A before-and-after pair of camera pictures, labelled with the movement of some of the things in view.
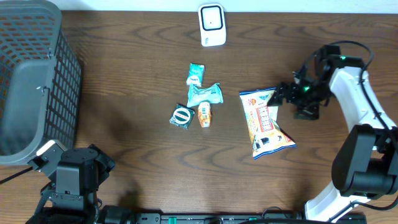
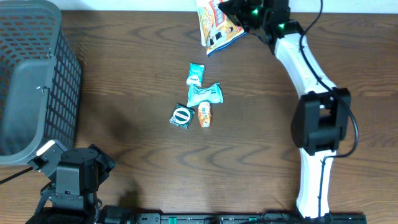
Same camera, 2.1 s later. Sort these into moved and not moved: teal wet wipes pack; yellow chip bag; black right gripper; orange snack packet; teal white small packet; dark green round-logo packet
Moved: black right gripper; yellow chip bag
Not moved: dark green round-logo packet; orange snack packet; teal white small packet; teal wet wipes pack
